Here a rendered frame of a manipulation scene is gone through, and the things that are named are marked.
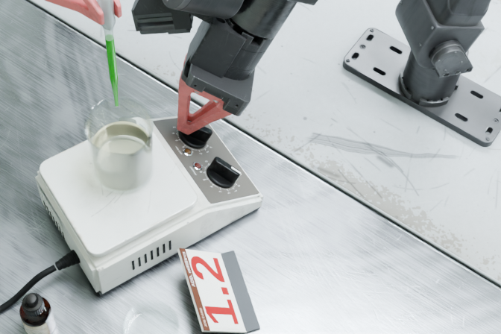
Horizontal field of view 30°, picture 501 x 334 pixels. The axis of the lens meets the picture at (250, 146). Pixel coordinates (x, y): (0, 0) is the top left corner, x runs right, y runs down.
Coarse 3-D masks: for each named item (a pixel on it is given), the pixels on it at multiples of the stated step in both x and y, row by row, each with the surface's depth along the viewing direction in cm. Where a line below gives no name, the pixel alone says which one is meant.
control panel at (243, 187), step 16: (160, 128) 97; (176, 128) 98; (176, 144) 96; (208, 144) 99; (192, 160) 96; (208, 160) 97; (224, 160) 98; (192, 176) 94; (240, 176) 98; (208, 192) 93; (224, 192) 94; (240, 192) 96; (256, 192) 97
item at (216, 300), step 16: (192, 256) 93; (208, 256) 94; (192, 272) 91; (208, 272) 93; (208, 288) 91; (224, 288) 93; (208, 304) 90; (224, 304) 92; (208, 320) 89; (224, 320) 90
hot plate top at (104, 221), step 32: (64, 160) 91; (160, 160) 92; (64, 192) 89; (96, 192) 89; (160, 192) 90; (192, 192) 90; (96, 224) 88; (128, 224) 88; (160, 224) 89; (96, 256) 86
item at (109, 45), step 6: (108, 42) 74; (114, 42) 75; (108, 48) 75; (114, 48) 75; (108, 54) 76; (114, 54) 76; (108, 60) 76; (114, 60) 76; (108, 66) 77; (114, 66) 77; (114, 72) 78; (114, 78) 78; (114, 84) 79; (114, 90) 80; (114, 96) 81
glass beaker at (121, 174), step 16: (96, 112) 86; (112, 112) 87; (128, 112) 88; (144, 112) 86; (96, 128) 88; (144, 128) 88; (144, 144) 84; (96, 160) 86; (112, 160) 84; (128, 160) 84; (144, 160) 86; (96, 176) 89; (112, 176) 87; (128, 176) 86; (144, 176) 88; (128, 192) 89
